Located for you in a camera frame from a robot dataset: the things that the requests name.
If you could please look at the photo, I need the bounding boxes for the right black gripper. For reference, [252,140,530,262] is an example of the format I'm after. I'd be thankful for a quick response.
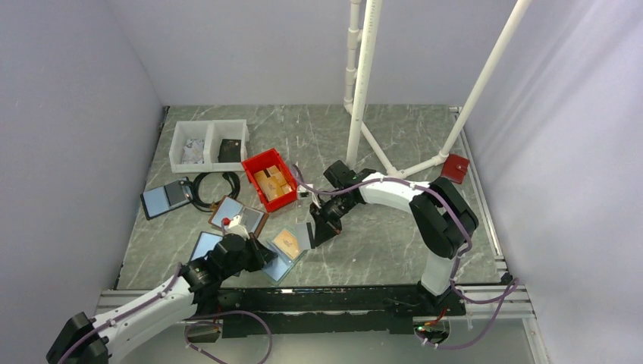
[309,193,357,247]

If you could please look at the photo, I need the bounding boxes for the orange credit card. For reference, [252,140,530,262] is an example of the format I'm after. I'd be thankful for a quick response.
[272,228,301,259]

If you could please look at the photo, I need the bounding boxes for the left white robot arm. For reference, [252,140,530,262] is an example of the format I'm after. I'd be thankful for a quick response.
[45,234,277,363]

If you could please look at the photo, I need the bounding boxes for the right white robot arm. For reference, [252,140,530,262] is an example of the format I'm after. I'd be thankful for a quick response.
[309,161,479,315]

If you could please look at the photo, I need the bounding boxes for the navy blue card holder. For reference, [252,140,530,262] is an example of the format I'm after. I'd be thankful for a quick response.
[188,232,245,280]

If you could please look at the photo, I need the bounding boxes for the brown boxes in red bin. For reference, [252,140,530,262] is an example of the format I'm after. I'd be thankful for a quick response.
[253,165,293,202]

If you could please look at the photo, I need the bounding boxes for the red plastic bin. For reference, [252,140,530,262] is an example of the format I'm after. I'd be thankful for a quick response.
[241,149,298,212]

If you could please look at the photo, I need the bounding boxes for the black wallet in bin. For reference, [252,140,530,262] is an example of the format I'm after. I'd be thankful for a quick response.
[218,139,242,163]

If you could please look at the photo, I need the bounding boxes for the white two-compartment bin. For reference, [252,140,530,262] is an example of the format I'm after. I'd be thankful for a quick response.
[168,119,249,174]

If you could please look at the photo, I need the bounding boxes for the red leather wallet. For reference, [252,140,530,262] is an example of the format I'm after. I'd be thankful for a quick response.
[440,154,470,184]

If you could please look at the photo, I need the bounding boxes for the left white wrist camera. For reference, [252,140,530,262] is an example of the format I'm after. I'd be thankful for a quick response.
[221,215,249,240]

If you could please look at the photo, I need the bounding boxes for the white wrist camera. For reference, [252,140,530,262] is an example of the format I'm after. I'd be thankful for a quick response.
[296,185,317,203]
[221,215,249,240]

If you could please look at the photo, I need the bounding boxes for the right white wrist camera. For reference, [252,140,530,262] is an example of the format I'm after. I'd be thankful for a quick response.
[296,185,317,203]

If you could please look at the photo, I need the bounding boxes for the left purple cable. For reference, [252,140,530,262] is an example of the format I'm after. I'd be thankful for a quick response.
[58,261,273,364]

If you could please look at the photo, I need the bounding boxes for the purple cable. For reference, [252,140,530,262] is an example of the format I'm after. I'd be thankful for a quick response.
[58,261,273,364]
[291,163,519,352]

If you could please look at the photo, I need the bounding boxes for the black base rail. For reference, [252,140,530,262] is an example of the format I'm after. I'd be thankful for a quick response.
[188,284,466,338]

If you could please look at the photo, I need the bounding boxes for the white PVC pipe frame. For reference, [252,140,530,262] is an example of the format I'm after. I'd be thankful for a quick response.
[343,1,530,177]

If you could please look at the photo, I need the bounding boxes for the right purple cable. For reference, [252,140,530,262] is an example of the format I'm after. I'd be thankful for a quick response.
[291,163,519,352]

